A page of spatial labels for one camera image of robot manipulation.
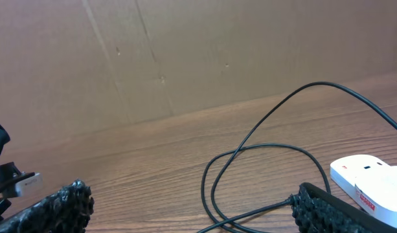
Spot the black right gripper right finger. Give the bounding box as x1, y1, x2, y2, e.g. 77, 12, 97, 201
289, 183, 397, 233

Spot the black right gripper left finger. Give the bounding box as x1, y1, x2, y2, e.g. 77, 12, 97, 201
0, 179, 95, 233

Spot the black USB charging cable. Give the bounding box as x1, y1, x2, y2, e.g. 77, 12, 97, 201
196, 81, 397, 233

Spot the white power strip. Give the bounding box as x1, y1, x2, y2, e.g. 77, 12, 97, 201
330, 154, 397, 228

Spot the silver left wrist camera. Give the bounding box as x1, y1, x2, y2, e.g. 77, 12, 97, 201
14, 173, 43, 197

